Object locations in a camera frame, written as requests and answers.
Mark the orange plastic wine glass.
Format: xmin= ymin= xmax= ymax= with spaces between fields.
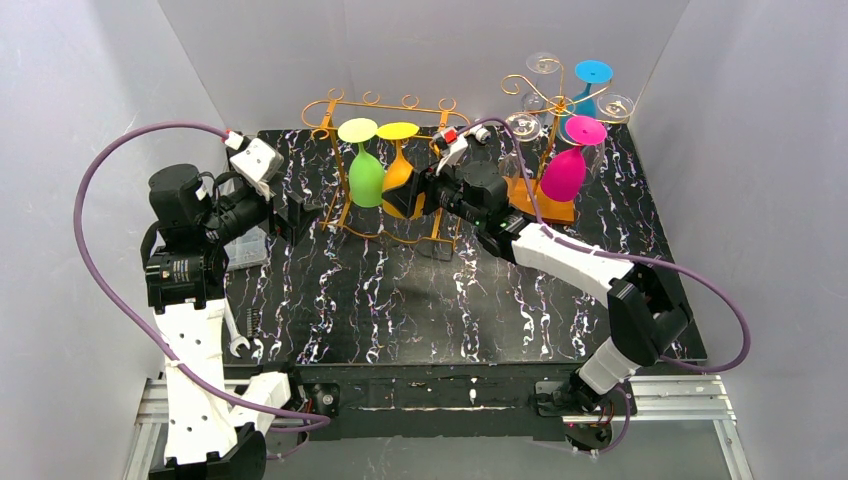
xmin=376 ymin=122 xmax=424 ymax=219

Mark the green plastic wine glass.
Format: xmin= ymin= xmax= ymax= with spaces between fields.
xmin=338 ymin=117 xmax=385 ymax=208

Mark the gold rectangular rack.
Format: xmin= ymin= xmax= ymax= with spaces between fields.
xmin=300 ymin=88 xmax=469 ymax=259

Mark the clear wine glass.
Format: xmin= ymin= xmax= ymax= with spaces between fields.
xmin=498 ymin=112 xmax=542 ymax=180
xmin=582 ymin=92 xmax=636 ymax=186
xmin=521 ymin=51 xmax=561 ymax=125

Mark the magenta plastic wine glass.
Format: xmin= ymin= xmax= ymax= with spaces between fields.
xmin=539 ymin=115 xmax=607 ymax=202

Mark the blue plastic wine glass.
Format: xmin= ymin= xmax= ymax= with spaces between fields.
xmin=558 ymin=60 xmax=614 ymax=141

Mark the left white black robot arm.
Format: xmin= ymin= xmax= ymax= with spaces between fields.
xmin=142 ymin=164 xmax=321 ymax=479

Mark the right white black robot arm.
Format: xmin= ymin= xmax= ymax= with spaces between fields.
xmin=381 ymin=161 xmax=693 ymax=400

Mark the clear plastic screw box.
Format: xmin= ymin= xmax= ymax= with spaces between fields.
xmin=225 ymin=227 xmax=269 ymax=271

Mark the white pipe fitting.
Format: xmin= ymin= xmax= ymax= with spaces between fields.
xmin=465 ymin=125 xmax=491 ymax=145

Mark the black bit strip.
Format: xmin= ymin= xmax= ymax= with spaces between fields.
xmin=245 ymin=308 xmax=261 ymax=338

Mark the silver wrench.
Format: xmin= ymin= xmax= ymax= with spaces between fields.
xmin=224 ymin=301 xmax=250 ymax=358

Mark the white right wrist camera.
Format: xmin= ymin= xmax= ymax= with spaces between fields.
xmin=432 ymin=127 xmax=469 ymax=175

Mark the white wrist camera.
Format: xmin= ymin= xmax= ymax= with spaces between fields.
xmin=432 ymin=127 xmax=469 ymax=175
xmin=222 ymin=130 xmax=283 ymax=202

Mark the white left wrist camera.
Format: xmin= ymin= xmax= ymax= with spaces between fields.
xmin=222 ymin=130 xmax=283 ymax=202

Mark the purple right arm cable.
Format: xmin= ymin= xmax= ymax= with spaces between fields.
xmin=463 ymin=117 xmax=753 ymax=455

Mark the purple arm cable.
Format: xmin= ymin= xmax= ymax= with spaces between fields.
xmin=72 ymin=121 xmax=333 ymax=462
xmin=463 ymin=117 xmax=753 ymax=455

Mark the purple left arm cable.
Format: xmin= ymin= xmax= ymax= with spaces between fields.
xmin=72 ymin=121 xmax=333 ymax=462

